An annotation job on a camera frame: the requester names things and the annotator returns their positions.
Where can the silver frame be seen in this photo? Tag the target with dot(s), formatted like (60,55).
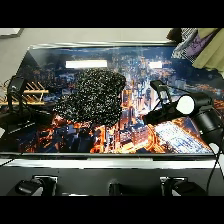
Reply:
(116,164)

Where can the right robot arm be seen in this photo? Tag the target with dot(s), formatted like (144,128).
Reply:
(203,115)

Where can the black flowered garment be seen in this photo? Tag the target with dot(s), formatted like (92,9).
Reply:
(96,96)

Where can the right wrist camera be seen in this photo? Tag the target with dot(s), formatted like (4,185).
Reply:
(159,87)

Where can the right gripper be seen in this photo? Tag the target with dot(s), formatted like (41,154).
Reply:
(159,116)

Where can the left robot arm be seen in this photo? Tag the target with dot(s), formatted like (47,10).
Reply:
(23,120)

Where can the olive garment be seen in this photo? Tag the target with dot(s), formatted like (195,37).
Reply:
(211,53)

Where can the purple garment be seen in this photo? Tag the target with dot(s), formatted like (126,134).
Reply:
(198,45)

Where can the striped garment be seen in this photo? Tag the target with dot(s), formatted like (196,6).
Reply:
(182,46)

